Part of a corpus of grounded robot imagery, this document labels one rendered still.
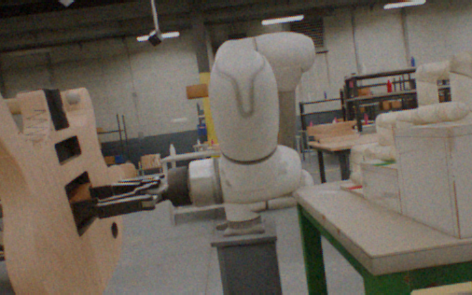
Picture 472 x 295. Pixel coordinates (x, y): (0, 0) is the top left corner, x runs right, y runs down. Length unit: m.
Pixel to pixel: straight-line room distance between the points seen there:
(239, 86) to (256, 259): 1.02
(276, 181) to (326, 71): 11.88
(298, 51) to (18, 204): 0.83
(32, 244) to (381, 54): 13.06
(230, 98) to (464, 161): 0.36
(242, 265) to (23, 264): 0.98
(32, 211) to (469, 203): 0.64
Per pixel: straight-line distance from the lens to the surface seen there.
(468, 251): 0.60
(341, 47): 12.78
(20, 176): 0.55
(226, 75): 0.47
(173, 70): 12.02
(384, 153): 0.78
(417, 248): 0.56
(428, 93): 0.67
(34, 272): 0.56
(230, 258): 1.40
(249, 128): 0.48
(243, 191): 0.57
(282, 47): 1.04
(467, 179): 0.59
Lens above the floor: 1.14
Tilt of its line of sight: 3 degrees down
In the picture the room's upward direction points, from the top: 8 degrees counter-clockwise
